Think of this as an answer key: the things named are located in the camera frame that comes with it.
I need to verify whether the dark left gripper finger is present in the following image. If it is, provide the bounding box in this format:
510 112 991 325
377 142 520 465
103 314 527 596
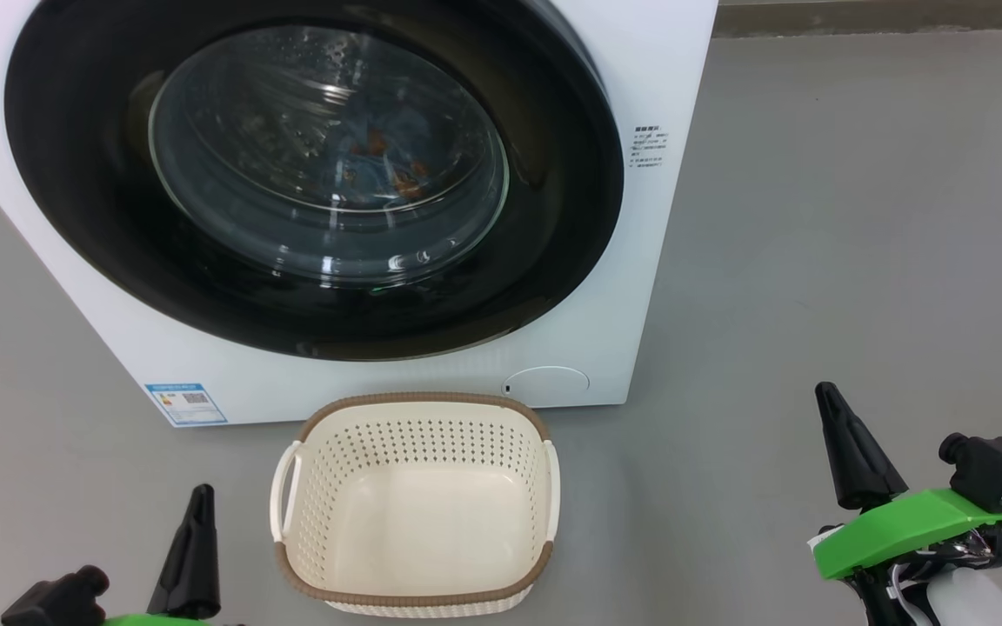
146 483 223 621

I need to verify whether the cream perforated laundry basket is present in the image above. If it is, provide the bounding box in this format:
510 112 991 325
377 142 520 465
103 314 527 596
269 391 562 621

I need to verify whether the small printed text label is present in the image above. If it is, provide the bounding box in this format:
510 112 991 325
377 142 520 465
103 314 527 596
631 125 670 171

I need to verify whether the blue printed garment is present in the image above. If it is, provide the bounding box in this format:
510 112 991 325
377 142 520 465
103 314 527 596
320 117 434 207

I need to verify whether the round white filter hatch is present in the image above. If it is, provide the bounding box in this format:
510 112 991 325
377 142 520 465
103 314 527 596
504 365 591 409

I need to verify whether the black round glass washer door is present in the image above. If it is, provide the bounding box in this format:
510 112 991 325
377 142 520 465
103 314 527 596
3 0 626 363

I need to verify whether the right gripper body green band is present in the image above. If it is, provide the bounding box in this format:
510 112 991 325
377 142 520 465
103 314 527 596
812 488 1002 626

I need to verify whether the white front-load washing machine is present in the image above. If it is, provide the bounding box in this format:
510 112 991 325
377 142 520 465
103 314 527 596
0 0 720 430

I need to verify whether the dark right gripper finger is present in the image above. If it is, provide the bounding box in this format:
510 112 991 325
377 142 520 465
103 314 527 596
813 381 909 512

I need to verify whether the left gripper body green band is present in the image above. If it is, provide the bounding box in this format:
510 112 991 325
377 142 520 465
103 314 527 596
101 612 215 626

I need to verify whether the blue energy label sticker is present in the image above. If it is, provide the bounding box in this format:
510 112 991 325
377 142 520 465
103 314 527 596
144 382 230 428

